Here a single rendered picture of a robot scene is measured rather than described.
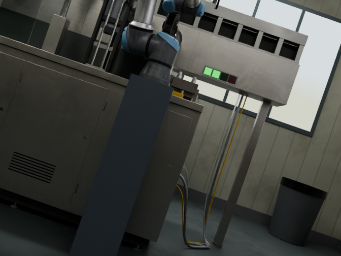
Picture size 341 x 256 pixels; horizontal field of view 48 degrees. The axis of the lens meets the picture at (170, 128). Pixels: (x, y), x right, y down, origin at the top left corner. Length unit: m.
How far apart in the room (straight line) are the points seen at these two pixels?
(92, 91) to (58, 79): 0.20
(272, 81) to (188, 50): 0.63
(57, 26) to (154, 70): 1.05
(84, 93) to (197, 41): 0.98
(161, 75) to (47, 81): 0.75
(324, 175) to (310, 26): 1.75
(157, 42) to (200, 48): 1.01
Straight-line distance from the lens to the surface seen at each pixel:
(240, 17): 2.84
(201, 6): 2.07
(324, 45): 4.87
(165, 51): 1.75
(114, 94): 2.13
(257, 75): 2.77
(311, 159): 4.78
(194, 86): 2.34
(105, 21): 2.36
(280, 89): 2.80
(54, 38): 2.60
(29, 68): 2.27
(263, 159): 4.60
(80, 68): 2.15
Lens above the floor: 0.74
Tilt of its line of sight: level
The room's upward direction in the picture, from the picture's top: 19 degrees clockwise
